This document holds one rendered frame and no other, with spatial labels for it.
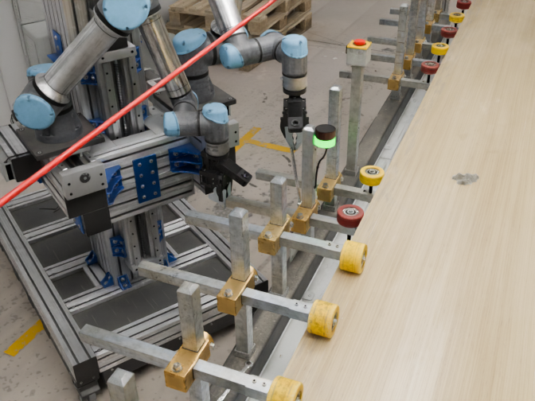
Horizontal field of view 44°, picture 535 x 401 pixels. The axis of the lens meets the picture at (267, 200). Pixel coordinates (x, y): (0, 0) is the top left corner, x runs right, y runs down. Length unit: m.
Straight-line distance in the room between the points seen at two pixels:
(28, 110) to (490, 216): 1.38
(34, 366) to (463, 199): 1.82
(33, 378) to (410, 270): 1.66
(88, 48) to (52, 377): 1.44
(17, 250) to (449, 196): 1.93
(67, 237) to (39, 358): 0.59
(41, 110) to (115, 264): 0.96
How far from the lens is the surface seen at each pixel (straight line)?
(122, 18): 1.83
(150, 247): 2.69
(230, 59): 1.94
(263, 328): 1.88
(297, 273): 2.06
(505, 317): 1.71
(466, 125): 2.56
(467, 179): 2.19
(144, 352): 1.49
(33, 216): 3.40
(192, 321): 1.40
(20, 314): 3.17
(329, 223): 2.01
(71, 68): 1.94
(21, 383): 2.87
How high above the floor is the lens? 2.02
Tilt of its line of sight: 33 degrees down
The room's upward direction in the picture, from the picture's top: 1 degrees counter-clockwise
